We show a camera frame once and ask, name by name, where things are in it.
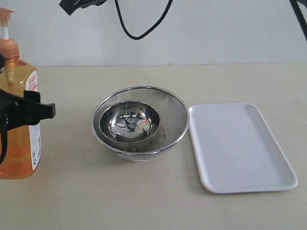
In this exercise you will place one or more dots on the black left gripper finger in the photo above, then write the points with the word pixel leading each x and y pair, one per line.
pixel 17 111

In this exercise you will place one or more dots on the white rectangular plastic tray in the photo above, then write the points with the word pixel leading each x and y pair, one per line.
pixel 236 151

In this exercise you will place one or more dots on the orange dish soap pump bottle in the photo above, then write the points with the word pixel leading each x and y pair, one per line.
pixel 24 143

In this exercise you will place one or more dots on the steel mesh colander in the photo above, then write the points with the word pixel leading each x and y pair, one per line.
pixel 173 125

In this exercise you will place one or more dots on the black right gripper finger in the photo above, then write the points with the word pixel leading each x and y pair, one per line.
pixel 70 6

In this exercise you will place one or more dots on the small stainless steel bowl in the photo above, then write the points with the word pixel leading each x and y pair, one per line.
pixel 130 122

